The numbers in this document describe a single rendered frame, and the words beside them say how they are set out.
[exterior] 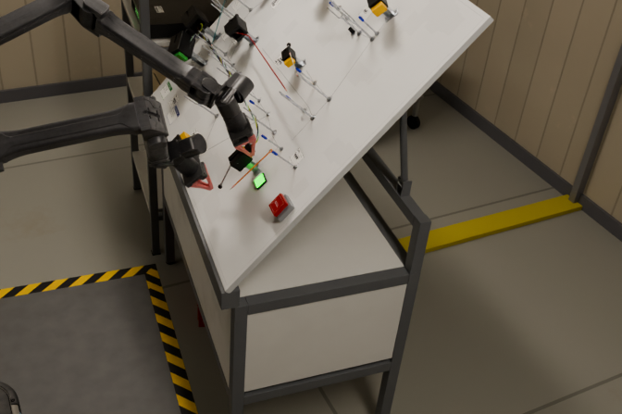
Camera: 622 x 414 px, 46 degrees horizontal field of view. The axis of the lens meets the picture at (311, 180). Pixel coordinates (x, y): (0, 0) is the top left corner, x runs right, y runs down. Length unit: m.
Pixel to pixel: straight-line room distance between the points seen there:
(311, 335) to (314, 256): 0.25
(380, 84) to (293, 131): 0.32
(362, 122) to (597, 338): 1.90
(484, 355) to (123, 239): 1.76
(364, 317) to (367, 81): 0.76
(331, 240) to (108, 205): 1.76
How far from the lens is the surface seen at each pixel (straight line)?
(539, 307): 3.60
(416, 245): 2.25
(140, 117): 1.61
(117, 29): 2.12
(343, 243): 2.40
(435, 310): 3.41
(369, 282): 2.27
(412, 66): 1.99
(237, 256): 2.11
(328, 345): 2.40
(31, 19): 2.12
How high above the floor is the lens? 2.30
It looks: 34 degrees down
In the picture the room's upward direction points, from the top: 6 degrees clockwise
